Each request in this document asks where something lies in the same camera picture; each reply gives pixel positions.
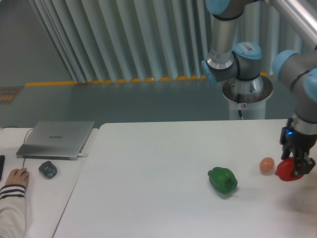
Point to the brown egg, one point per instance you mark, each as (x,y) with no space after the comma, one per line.
(266,165)

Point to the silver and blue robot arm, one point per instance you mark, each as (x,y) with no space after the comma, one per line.
(239,66)

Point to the red bell pepper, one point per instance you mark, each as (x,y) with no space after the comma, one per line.
(284,170)

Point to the black phone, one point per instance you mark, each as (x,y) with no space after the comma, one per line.
(2,161)

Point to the green bell pepper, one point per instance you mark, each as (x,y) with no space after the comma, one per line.
(223,180)

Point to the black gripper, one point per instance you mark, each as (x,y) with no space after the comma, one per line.
(298,137)

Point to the white striped sleeve forearm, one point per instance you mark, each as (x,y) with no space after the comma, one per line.
(12,211)

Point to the small dark grey tray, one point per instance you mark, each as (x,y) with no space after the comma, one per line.
(48,169)

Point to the silver closed laptop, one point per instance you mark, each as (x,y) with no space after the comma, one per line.
(56,139)

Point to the white folding partition screen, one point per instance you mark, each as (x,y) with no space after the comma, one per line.
(129,40)

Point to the person's hand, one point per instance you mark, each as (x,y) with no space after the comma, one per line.
(18,177)

